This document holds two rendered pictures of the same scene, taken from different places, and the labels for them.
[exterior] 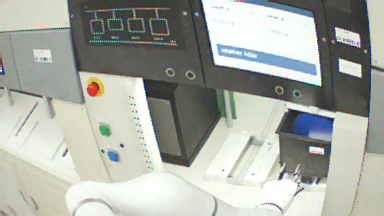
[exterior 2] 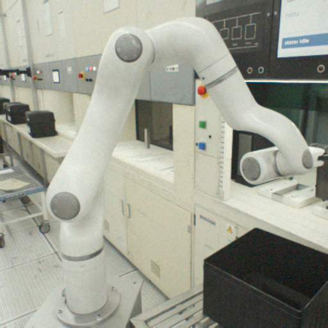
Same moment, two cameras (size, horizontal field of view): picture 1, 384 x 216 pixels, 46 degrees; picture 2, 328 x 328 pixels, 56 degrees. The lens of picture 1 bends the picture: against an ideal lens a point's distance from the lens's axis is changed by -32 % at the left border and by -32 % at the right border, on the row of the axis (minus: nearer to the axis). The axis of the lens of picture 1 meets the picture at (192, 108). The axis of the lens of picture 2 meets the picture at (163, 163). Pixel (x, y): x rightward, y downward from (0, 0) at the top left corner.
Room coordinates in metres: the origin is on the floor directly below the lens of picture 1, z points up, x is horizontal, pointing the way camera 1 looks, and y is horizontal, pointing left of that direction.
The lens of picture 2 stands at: (0.01, -0.17, 1.42)
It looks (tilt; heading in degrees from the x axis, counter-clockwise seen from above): 16 degrees down; 25
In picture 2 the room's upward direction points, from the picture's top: 1 degrees counter-clockwise
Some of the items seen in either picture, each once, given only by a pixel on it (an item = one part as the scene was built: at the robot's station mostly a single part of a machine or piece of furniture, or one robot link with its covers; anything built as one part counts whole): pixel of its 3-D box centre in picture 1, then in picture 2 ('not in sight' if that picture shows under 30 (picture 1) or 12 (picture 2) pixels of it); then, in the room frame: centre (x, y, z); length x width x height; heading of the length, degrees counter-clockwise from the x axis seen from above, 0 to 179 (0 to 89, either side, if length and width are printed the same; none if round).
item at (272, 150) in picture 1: (247, 159); (291, 191); (1.47, -0.14, 0.89); 0.22 x 0.21 x 0.04; 149
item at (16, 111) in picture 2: not in sight; (18, 113); (3.13, 3.47, 0.93); 0.30 x 0.28 x 0.26; 62
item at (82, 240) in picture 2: not in sight; (81, 205); (0.66, 0.39, 1.07); 0.19 x 0.12 x 0.24; 25
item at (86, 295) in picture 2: not in sight; (85, 277); (0.63, 0.37, 0.85); 0.19 x 0.19 x 0.18
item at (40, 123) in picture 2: not in sight; (40, 123); (2.51, 2.44, 0.93); 0.30 x 0.28 x 0.26; 56
